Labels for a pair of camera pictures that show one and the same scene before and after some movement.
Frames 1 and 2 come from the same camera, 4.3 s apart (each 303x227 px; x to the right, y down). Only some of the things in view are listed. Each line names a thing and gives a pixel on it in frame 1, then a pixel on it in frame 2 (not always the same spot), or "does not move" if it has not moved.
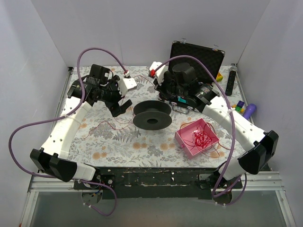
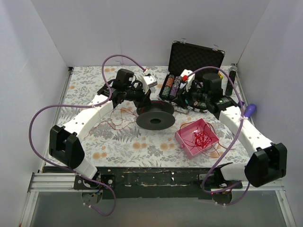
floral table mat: (146, 134) does not move
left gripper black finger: (116, 111) -> (144, 104)
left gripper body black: (116, 104) -> (144, 98)
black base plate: (158, 183) does not move
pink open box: (195, 137) does not move
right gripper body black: (175, 100) -> (187, 93)
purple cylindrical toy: (249, 110) does not move
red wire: (202, 138) does not move
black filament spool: (152, 115) does not move
